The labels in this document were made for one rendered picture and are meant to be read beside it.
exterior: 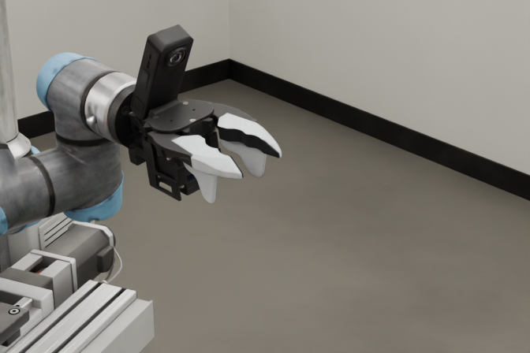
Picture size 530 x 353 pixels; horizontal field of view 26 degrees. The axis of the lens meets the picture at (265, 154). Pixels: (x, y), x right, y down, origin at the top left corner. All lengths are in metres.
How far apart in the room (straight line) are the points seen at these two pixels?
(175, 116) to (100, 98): 0.11
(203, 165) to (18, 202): 0.27
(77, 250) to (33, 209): 0.63
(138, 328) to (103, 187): 0.51
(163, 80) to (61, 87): 0.17
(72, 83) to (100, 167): 0.11
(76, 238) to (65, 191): 0.64
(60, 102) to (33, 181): 0.10
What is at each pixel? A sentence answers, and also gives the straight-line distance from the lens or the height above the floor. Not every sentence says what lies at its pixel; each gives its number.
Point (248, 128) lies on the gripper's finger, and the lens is 1.16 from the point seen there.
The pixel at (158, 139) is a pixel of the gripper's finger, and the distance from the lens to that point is 1.17.
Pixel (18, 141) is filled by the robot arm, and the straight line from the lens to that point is 1.61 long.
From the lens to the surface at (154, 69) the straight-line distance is 1.18.
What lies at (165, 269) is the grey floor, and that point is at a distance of 4.30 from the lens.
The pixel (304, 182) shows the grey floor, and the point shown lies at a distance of 4.95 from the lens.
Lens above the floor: 2.14
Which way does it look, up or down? 24 degrees down
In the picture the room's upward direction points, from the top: straight up
